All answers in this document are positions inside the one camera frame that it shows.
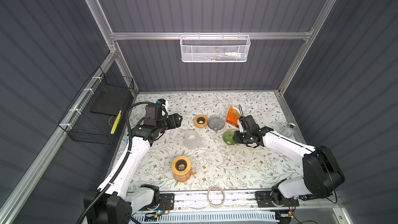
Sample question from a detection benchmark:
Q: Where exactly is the green glass dripper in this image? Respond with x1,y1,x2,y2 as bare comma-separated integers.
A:
222,130,236,146

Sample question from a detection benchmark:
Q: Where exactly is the orange glass carafe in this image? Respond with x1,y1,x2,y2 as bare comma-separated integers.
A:
172,168,197,183

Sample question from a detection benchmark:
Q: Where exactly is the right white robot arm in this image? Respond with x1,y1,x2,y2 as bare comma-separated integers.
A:
233,115,345,206

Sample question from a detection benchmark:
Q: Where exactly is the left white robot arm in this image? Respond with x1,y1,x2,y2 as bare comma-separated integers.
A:
77,99,182,224

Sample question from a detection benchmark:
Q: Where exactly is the orange coffee filter box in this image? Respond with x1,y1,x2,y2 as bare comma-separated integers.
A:
226,106,241,128

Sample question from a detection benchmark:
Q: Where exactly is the grey glass dripper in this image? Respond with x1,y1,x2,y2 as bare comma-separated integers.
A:
207,115,225,133

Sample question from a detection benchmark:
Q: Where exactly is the yellow striped stick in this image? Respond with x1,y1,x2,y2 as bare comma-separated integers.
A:
110,111,122,135

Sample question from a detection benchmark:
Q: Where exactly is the clear plastic bottle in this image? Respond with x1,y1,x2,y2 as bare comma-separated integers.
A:
281,123,297,138

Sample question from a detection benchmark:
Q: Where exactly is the tape roll centre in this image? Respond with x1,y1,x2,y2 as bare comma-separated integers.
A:
206,186,226,208

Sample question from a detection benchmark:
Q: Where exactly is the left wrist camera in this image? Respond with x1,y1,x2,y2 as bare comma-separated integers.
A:
157,99,169,110

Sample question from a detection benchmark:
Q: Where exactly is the black wire basket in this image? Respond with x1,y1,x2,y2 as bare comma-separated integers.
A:
59,68,134,145

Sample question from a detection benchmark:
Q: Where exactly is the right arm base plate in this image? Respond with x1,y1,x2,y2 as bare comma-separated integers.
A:
255,190,300,207

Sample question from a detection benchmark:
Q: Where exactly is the white wire basket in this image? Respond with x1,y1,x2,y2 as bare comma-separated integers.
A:
179,33,251,63

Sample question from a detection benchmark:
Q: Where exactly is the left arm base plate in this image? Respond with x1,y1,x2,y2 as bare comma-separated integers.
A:
141,193,175,211

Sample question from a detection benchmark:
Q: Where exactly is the white vented cable duct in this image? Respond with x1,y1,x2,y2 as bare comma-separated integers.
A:
133,211,280,224

